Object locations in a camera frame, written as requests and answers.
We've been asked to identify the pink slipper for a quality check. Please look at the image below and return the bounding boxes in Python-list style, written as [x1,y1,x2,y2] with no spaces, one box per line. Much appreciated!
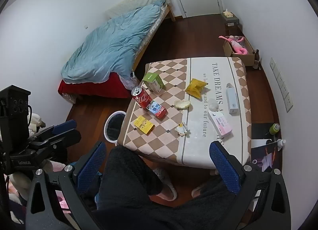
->
[153,168,178,202]
[191,183,211,198]

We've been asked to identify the white yellow wrapper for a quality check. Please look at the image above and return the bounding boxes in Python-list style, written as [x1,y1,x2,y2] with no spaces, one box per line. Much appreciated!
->
[175,122,190,137]

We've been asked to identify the pink and white box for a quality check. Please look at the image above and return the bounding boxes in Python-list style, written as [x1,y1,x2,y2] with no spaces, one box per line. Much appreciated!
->
[207,110,233,139]

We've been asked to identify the yellow snack bag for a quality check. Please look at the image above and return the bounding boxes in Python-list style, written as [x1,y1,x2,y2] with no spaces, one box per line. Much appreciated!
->
[185,78,208,99]

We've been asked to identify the cardboard box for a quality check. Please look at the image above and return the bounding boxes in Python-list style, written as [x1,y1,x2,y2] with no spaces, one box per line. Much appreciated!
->
[223,35,256,66]

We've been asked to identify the long white box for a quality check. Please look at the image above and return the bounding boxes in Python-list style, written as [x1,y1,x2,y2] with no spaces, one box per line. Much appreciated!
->
[226,83,239,115]

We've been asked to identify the dark printed poster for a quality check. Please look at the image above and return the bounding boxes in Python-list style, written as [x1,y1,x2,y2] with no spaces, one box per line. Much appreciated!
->
[251,140,279,173]

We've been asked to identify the small grey stool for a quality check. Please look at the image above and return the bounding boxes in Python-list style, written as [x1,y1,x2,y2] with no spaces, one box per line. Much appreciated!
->
[225,14,243,31]

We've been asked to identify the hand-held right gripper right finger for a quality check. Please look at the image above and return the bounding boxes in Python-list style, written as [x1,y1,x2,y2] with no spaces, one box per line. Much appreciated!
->
[209,142,292,230]

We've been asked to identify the red and blue milk carton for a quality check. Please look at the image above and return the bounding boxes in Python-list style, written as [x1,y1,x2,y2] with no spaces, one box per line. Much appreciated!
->
[146,101,168,120]

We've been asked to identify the green carton box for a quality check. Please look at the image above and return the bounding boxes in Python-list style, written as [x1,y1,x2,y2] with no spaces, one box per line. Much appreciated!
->
[143,72,166,94]

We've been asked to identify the light blue blanket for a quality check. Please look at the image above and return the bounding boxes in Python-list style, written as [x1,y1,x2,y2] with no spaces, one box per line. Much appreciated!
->
[61,0,167,84]

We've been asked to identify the red soda can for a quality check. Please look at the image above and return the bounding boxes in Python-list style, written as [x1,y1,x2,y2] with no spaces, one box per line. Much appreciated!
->
[132,86,152,109]

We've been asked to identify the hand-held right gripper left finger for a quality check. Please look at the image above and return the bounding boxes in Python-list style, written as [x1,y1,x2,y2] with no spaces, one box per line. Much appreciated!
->
[25,141,107,230]

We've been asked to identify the pink plush toy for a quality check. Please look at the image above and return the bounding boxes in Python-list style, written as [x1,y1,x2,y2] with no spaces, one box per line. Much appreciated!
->
[219,35,249,55]

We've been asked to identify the wooden bed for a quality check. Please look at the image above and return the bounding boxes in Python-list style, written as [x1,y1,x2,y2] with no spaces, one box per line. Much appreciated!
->
[58,0,177,106]

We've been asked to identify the red bed sheet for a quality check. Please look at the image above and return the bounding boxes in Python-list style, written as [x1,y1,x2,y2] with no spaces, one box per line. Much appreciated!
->
[58,72,132,98]

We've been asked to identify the white fluffy jacket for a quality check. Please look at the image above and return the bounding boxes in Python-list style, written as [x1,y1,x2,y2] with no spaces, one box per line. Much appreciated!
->
[29,113,43,131]

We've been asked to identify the white round trash bin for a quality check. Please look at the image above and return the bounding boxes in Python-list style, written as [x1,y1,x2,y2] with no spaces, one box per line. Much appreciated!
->
[104,111,127,145]

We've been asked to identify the checkered printed tablecloth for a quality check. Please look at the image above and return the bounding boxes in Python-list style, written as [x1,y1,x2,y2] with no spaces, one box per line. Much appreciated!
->
[117,57,252,169]

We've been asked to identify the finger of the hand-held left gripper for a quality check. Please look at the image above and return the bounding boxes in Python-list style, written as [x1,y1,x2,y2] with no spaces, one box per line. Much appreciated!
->
[29,120,77,142]
[37,130,82,157]

